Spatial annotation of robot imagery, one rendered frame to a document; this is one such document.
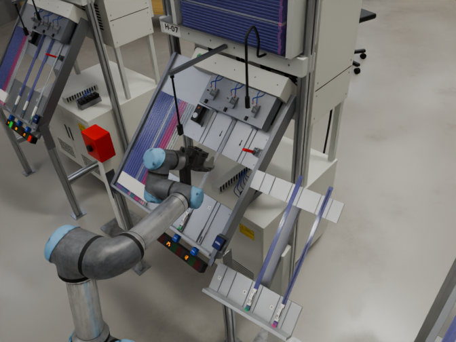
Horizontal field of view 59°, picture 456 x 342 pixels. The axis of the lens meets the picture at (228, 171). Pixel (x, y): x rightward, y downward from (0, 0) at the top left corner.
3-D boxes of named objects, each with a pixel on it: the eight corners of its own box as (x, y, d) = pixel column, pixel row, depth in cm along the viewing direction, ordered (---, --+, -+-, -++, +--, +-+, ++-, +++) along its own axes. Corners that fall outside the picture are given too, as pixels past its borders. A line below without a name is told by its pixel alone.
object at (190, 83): (259, 173, 162) (253, 170, 158) (154, 119, 198) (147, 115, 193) (296, 99, 160) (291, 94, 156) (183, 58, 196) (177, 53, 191)
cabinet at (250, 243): (262, 304, 222) (262, 229, 182) (177, 241, 259) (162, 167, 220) (326, 235, 257) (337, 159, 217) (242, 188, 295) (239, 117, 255)
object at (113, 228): (121, 246, 259) (87, 150, 209) (100, 229, 271) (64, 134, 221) (150, 225, 272) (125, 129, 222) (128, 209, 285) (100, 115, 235)
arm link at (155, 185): (164, 207, 139) (170, 177, 137) (138, 199, 143) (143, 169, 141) (176, 205, 146) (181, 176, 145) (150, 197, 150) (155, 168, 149)
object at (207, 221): (216, 254, 162) (211, 253, 159) (119, 185, 198) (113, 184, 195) (236, 212, 161) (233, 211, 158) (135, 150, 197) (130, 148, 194)
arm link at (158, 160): (139, 168, 141) (143, 144, 140) (161, 169, 150) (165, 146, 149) (154, 174, 137) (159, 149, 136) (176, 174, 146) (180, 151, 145)
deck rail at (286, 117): (221, 258, 163) (213, 258, 158) (218, 256, 164) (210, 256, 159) (300, 100, 159) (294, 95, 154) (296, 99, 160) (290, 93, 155)
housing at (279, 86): (292, 109, 161) (279, 96, 150) (205, 76, 188) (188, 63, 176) (302, 91, 161) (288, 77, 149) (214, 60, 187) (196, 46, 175)
